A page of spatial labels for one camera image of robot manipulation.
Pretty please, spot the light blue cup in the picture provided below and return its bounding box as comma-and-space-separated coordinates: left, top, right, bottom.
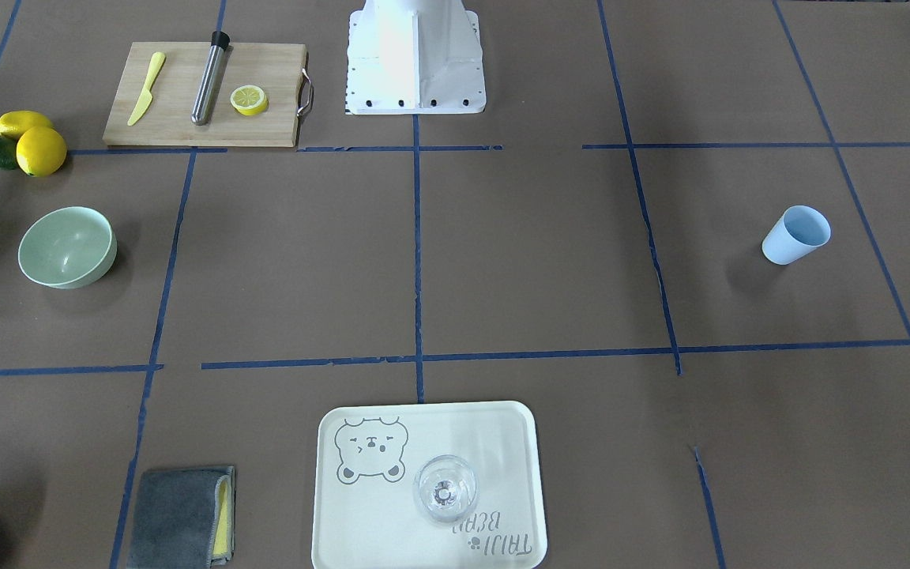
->
761, 205, 832, 266

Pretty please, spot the green bowl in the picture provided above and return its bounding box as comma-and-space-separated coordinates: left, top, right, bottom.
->
17, 206, 117, 289

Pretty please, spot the clear wine glass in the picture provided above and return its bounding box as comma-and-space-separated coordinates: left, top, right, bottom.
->
414, 454, 479, 525

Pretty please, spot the cream bear tray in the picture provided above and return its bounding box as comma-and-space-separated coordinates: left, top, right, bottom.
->
311, 401, 548, 568

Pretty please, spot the bamboo cutting board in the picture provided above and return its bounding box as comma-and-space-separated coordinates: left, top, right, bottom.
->
102, 42, 309, 149

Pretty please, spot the lemon half slice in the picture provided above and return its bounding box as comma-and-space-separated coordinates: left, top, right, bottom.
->
230, 85, 269, 116

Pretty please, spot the steel muddler black tip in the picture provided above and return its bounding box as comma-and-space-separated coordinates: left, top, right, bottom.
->
190, 30, 230, 126

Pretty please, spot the grey folded cloth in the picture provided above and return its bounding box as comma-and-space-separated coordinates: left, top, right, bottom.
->
126, 465, 237, 568

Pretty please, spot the yellow plastic knife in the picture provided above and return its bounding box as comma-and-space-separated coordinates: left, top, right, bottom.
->
126, 51, 166, 126

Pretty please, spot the yellow lemon front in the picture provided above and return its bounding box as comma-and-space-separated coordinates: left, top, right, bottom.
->
16, 126, 68, 177

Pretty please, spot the yellow lemon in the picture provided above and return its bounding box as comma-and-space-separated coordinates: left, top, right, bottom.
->
16, 126, 68, 177
0, 109, 54, 141

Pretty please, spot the yellow lemon rear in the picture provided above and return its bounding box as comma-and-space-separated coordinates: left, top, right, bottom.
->
0, 109, 54, 141

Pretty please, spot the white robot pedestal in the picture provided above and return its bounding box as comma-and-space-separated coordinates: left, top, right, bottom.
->
344, 1, 487, 115

